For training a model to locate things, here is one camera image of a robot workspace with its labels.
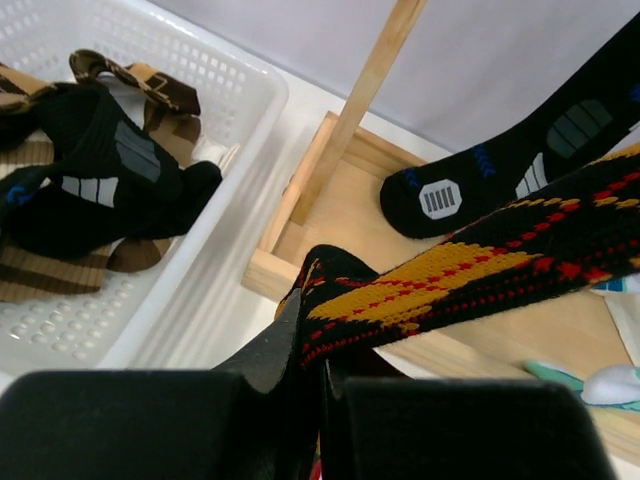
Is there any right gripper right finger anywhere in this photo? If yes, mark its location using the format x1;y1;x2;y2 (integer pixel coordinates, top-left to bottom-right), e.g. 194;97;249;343
322;350;615;479

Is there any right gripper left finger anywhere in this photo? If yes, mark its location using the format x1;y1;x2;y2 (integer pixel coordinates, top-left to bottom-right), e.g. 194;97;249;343
1;293;316;479

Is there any black sport sock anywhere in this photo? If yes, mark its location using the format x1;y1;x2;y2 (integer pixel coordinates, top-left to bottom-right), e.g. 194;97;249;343
379;17;639;239
1;85;222;259

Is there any red yellow argyle sock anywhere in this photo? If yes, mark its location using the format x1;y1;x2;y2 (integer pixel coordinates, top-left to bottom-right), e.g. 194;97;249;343
292;145;639;369

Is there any mint green sock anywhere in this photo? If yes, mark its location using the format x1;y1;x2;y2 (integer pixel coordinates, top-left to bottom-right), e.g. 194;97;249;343
591;274;639;363
524;361;639;413

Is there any brown argyle sock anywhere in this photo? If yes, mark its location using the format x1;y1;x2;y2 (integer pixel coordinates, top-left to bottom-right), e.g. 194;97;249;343
1;49;201;117

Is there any white plastic basket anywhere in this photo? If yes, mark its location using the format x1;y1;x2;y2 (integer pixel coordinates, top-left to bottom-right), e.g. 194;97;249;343
1;1;288;383

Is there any brown striped sock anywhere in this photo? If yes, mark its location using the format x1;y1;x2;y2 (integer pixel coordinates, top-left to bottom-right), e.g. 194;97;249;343
1;101;201;302

